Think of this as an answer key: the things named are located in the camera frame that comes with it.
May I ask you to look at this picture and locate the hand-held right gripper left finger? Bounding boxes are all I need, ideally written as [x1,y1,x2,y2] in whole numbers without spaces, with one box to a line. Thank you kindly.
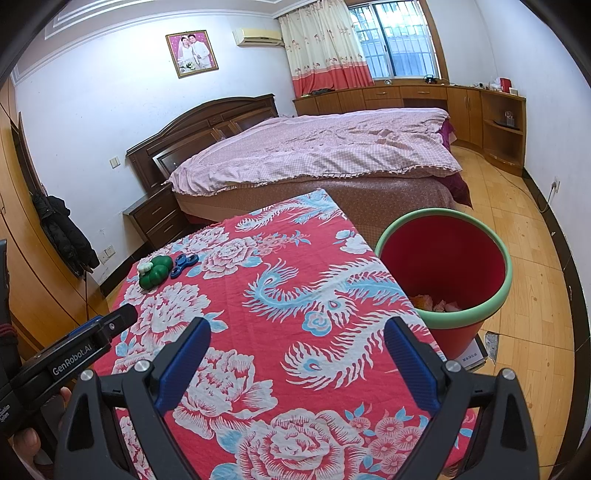
[54,318,213,480]

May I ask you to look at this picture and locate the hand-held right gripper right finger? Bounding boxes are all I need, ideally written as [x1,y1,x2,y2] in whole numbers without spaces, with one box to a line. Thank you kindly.
[383,318,541,480]

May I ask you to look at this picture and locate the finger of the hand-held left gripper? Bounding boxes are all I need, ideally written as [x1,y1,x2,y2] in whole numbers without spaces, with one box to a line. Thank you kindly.
[69,304,139,345]

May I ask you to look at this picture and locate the large white tissue wad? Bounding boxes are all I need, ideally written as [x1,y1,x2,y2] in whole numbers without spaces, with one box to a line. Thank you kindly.
[429,298,463,315]

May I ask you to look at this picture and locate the red bin with green rim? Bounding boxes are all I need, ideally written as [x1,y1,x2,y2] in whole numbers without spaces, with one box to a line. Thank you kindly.
[374,209,514,354]

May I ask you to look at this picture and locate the person's left hand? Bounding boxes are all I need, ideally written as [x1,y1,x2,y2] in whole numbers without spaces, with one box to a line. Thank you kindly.
[9,385,74,464]

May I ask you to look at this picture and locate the flat white cardboard box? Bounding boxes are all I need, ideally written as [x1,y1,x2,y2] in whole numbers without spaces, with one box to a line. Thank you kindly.
[455,339,489,370]

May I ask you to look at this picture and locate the green pumpkin toy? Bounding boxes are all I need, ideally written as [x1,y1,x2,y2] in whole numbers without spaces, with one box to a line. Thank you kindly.
[139,254,174,291]

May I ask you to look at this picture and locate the red floral tablecloth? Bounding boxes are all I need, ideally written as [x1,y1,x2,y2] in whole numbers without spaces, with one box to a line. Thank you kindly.
[92,189,476,480]

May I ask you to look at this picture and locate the blue fidget spinner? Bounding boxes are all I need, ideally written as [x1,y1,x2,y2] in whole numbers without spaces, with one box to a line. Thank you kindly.
[168,255,201,279]

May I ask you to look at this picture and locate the dark hanging jacket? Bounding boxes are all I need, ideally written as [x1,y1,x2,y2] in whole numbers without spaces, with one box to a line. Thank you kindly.
[31,191,101,278]

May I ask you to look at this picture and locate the dark wooden nightstand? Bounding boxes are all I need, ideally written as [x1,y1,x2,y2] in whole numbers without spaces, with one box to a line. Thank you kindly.
[122,185,190,252]

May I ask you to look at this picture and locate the wooden wardrobe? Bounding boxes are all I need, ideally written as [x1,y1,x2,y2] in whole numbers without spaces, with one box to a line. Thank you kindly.
[0,76,105,365]

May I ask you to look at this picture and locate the maroon bed sheet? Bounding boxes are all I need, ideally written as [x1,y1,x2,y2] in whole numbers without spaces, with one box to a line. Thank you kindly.
[438,117,472,208]

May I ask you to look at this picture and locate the dark wooden headboard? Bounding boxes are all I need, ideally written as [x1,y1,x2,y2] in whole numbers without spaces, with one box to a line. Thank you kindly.
[126,93,279,199]

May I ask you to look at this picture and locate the pink checkered quilt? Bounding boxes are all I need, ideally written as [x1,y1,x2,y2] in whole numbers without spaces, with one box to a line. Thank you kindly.
[161,107,462,197]

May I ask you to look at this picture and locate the wooden corner shelf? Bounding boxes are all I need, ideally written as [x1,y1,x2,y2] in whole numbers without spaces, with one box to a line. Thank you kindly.
[480,90,528,178]

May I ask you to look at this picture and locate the long wooden cabinet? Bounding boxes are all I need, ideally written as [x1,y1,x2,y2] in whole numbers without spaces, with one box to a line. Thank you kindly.
[293,80,528,178]

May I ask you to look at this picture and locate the barred window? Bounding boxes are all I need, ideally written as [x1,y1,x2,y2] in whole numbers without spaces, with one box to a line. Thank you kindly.
[346,0,448,84]

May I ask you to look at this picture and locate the cream and red curtain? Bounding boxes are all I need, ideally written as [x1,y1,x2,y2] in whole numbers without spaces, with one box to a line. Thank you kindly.
[278,0,376,99]

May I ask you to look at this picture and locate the thin power cable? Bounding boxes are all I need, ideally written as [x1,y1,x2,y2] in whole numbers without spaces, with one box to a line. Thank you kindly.
[489,161,557,213]

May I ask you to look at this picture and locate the framed wall photo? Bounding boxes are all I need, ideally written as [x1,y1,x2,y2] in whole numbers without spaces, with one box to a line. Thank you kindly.
[165,30,219,78]

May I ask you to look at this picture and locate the wall air conditioner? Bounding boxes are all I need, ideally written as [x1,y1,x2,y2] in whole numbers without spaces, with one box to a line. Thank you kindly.
[232,27,286,48]

